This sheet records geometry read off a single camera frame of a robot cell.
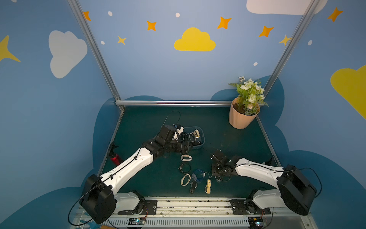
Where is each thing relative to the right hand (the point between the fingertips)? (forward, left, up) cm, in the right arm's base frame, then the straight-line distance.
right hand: (215, 169), depth 88 cm
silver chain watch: (-5, -1, +1) cm, 5 cm away
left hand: (+6, +17, +19) cm, 26 cm away
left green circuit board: (-29, +42, 0) cm, 51 cm away
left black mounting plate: (-23, +37, 0) cm, 43 cm away
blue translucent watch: (-4, +11, +1) cm, 12 cm away
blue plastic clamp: (-32, +64, 0) cm, 72 cm away
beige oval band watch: (+22, +15, +2) cm, 27 cm away
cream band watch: (-8, +20, +2) cm, 22 cm away
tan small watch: (+24, +12, +3) cm, 28 cm away
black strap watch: (+17, +11, +2) cm, 20 cm away
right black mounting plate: (-21, -12, +10) cm, 26 cm away
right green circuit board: (-26, -19, -1) cm, 32 cm away
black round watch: (0, +19, 0) cm, 19 cm away
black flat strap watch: (-10, +13, 0) cm, 17 cm away
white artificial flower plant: (+40, -21, +28) cm, 53 cm away
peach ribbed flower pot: (+33, -16, +11) cm, 38 cm away
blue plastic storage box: (+27, +17, +4) cm, 32 cm away
